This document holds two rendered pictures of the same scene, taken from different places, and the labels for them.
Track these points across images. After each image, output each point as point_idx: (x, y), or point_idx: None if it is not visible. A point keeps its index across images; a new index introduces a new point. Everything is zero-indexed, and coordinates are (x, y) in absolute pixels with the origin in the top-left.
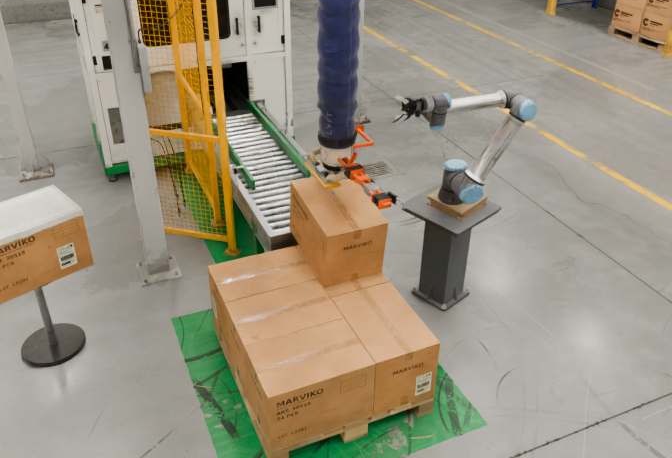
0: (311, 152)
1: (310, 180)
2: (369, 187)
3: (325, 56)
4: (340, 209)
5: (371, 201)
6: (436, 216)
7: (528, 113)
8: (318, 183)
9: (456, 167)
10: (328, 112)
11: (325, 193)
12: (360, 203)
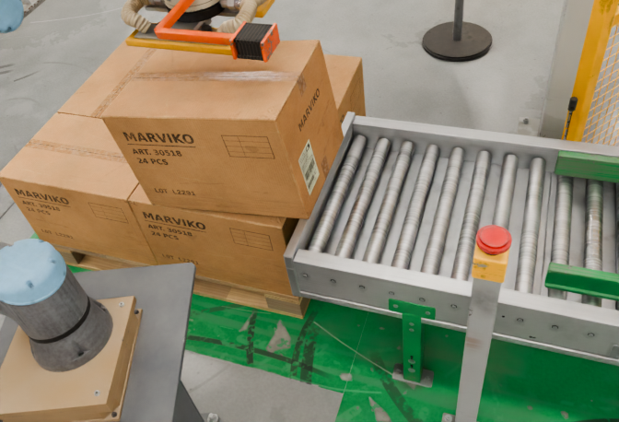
0: None
1: (296, 62)
2: None
3: None
4: (191, 73)
5: (161, 116)
6: (93, 290)
7: None
8: (277, 68)
9: (9, 248)
10: None
11: (244, 69)
12: (173, 100)
